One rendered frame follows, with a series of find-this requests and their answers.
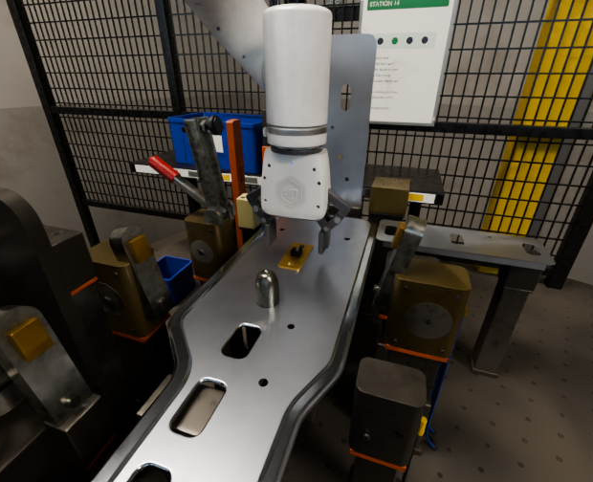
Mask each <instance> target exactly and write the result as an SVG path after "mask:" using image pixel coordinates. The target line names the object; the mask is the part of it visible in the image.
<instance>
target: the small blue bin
mask: <svg viewBox="0 0 593 482"><path fill-rule="evenodd" d="M157 263H158V265H159V268H160V270H161V272H162V275H163V277H164V279H165V283H166V285H167V288H168V290H169V291H170V294H171V296H172V298H173V301H174V303H175V306H176V305H177V304H179V303H180V302H181V301H182V300H183V299H184V298H185V297H186V296H187V295H188V294H189V293H190V292H191V291H192V290H193V289H194V288H195V287H196V286H195V280H194V278H193V270H192V262H191V260H189V259H184V258H180V257H175V256H170V255H165V256H163V257H162V258H160V259H159V260H158V261H157Z"/></svg>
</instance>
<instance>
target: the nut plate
mask: <svg viewBox="0 0 593 482"><path fill-rule="evenodd" d="M300 245H304V248H300ZM295 247H298V248H299V251H298V252H295ZM312 249H313V245H310V244H303V243H298V242H295V243H293V244H292V246H291V247H290V249H289V250H288V251H287V252H286V253H285V254H284V256H283V257H282V259H281V260H280V261H279V263H278V267H280V268H285V269H291V270H296V271H298V270H300V269H301V267H302V265H303V264H304V262H305V260H306V259H307V257H308V255H309V254H310V252H311V250H312ZM290 263H292V264H293V265H288V264H290Z"/></svg>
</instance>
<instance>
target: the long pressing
mask: <svg viewBox="0 0 593 482"><path fill-rule="evenodd" d="M274 217H275V219H276V240H275V241H274V242H273V244H272V245H271V246H267V245H266V238H264V228H263V226H262V227H261V228H260V229H259V230H258V231H257V232H256V233H255V234H254V235H253V236H252V237H251V238H250V239H249V240H248V241H247V242H246V243H245V244H244V245H243V246H242V247H241V248H240V249H239V250H238V251H237V252H236V253H235V254H234V255H233V256H232V257H231V258H230V259H229V260H228V261H227V262H226V263H225V264H224V265H223V266H222V267H221V268H220V269H219V270H218V271H217V272H216V273H215V274H214V275H213V276H212V277H211V278H210V279H209V280H208V281H207V282H206V283H205V284H203V285H202V286H201V287H200V288H199V289H198V290H197V291H196V292H195V293H194V294H193V295H192V296H191V297H190V298H189V299H188V300H187V301H186V302H185V303H184V304H183V305H182V306H181V307H180V308H179V309H178V310H177V311H176V312H175V313H174V314H173V316H172V317H171V319H170V320H169V322H168V325H167V333H168V337H169V342H170V347H171V351H172V356H173V360H174V371H173V374H172V377H171V379H170V381H169V382H168V384H167V385H166V386H165V388H164V389H163V390H162V392H161V393H160V394H159V395H158V397H157V398H156V399H155V400H154V402H153V403H152V404H151V405H150V407H149V408H148V409H147V410H146V412H145V413H144V414H143V416H142V417H141V418H140V419H139V421H138V422H137V423H136V424H135V425H134V426H133V427H132V428H131V430H130V431H129V432H128V433H127V435H126V436H125V437H124V438H123V440H122V441H121V442H120V444H119V445H118V446H117V447H116V449H115V450H114V451H113V452H112V454H111V455H110V456H109V457H108V459H107V460H106V461H105V462H104V464H103V465H102V466H101V467H100V469H99V470H98V471H97V473H96V474H95V475H94V476H93V478H92V479H91V480H90V481H89V482H132V481H133V479H134V478H135V476H136V475H137V474H138V473H139V472H140V471H141V470H143V469H145V468H154V469H156V470H159V471H162V472H165V473H166V474H168V476H169V477H170V482H282V480H283V477H284V474H285V471H286V469H287V466H288V462H289V459H290V456H291V453H292V450H293V447H294V444H295V441H296V438H297V434H298V431H299V429H300V426H301V424H302V422H303V421H304V419H305V417H306V416H307V415H308V413H309V412H310V411H311V410H312V409H313V408H314V407H315V406H316V404H317V403H318V402H319V401H320V400H321V399H322V398H323V397H324V396H325V394H326V393H327V392H328V391H329V390H330V389H331V388H332V387H333V386H334V385H335V384H336V382H337V381H338V380H339V379H340V376H341V374H342V372H343V370H344V367H345V363H346V359H347V355H348V351H349V347H350V343H351V339H352V335H353V331H354V327H355V323H356V319H357V315H358V312H359V308H360V304H361V300H362V293H363V289H364V285H365V281H366V277H367V273H368V269H369V265H370V261H371V257H372V253H373V250H374V246H375V242H376V235H377V231H378V227H377V225H376V224H374V223H373V222H371V221H369V220H365V219H361V218H353V217H344V218H343V219H342V221H341V222H340V223H339V224H338V225H337V226H335V227H334V228H332V229H331V237H330V246H329V248H328V249H327V248H326V249H325V251H324V253H323V254H319V253H318V234H319V232H320V230H321V227H320V226H319V224H318V222H317V221H308V220H300V219H294V218H286V217H280V216H274ZM282 229H284V230H282ZM345 238H348V239H350V240H345ZM295 242H298V243H303V244H310V245H313V249H312V250H311V252H310V254H309V255H308V257H307V259H306V260H305V262H304V264H303V265H302V267H301V269H300V270H298V271H296V270H291V269H285V268H280V267H278V263H279V261H280V260H281V259H282V257H283V256H284V254H285V253H286V252H287V251H288V250H289V249H290V247H291V246H292V244H293V243H295ZM265 269H269V270H272V271H274V272H275V274H276V276H277V279H278V283H279V303H278V304H277V305H276V306H275V307H272V308H262V307H259V306H258V305H257V304H256V298H255V279H256V276H257V275H258V273H259V272H260V271H262V270H265ZM288 325H294V326H295V328H294V329H288V327H287V326H288ZM241 327H249V328H253V329H256V330H258V331H259V332H260V335H259V337H258V338H257V340H256V342H255V343H254V345H253V347H252V349H251V351H250V352H249V354H248V355H247V356H246V357H245V358H242V359H236V358H233V357H229V356H226V355H224V354H223V351H224V349H225V347H226V346H227V345H228V343H229V342H230V340H231V338H232V337H233V335H234V334H235V333H236V331H237V330H238V329H239V328H241ZM260 380H267V381H268V384H267V385H266V386H260V385H259V384H258V383H259V381H260ZM205 382H210V383H216V384H219V385H222V386H223V387H224V388H225V393H224V395H223V397H222V399H221V400H220V402H219V404H218V405H217V407H216V408H215V409H214V411H213V413H212V414H211V416H210V418H209V420H208V422H207V423H206V425H205V427H204V428H203V430H202V431H201V432H200V433H199V434H198V435H195V436H191V437H189V436H185V435H184V434H181V433H178V432H176V431H174V430H173V429H172V425H173V422H174V421H175V419H176V418H177V416H178V415H179V413H180V412H181V410H182V409H183V408H184V406H185V405H186V403H187V401H188V400H189V399H190V397H191V396H192V394H193V393H194V391H195V390H196V388H197V387H198V386H199V385H200V384H201V383H205Z"/></svg>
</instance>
